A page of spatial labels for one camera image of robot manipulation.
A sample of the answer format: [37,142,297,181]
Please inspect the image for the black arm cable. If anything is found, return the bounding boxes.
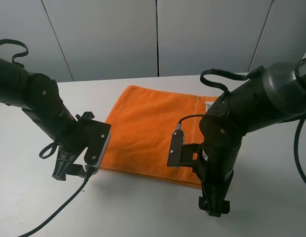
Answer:
[0,39,93,237]
[176,68,306,191]

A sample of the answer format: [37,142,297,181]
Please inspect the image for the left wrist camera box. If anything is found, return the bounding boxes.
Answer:
[79,119,111,175]

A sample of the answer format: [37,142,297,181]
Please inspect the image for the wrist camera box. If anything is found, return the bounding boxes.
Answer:
[79,119,111,175]
[167,129,200,168]

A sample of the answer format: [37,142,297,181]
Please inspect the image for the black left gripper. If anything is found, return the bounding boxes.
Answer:
[52,112,94,181]

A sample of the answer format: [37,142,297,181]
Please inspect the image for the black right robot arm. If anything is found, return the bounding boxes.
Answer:
[198,58,306,217]

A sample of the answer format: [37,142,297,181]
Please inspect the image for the orange terry towel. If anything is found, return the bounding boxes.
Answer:
[100,85,216,188]

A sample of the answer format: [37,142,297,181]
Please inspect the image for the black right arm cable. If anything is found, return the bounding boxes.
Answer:
[176,68,306,191]

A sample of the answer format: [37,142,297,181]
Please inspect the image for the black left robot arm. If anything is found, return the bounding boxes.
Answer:
[0,59,94,181]

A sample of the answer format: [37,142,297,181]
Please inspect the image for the white towel label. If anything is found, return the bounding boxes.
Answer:
[205,101,214,112]

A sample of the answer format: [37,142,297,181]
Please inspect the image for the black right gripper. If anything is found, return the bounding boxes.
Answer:
[194,145,234,217]

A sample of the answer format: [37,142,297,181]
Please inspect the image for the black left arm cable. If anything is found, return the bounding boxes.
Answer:
[0,39,93,237]

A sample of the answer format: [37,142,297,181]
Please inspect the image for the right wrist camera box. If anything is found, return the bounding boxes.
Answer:
[167,129,200,168]

